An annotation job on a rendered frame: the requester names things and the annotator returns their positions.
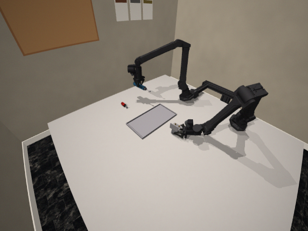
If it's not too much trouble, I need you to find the blue electric nut driver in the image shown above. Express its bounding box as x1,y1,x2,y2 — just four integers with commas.
133,82,147,90

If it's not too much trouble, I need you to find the grey l-shaped bracket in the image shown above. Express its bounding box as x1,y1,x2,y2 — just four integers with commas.
170,123,182,132

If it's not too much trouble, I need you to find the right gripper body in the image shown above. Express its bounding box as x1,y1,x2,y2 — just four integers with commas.
133,72,145,82

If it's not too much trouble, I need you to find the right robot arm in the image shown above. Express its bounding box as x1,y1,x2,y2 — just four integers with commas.
128,39,193,99

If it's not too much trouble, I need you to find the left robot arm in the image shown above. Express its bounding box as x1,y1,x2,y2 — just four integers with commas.
185,83,268,136

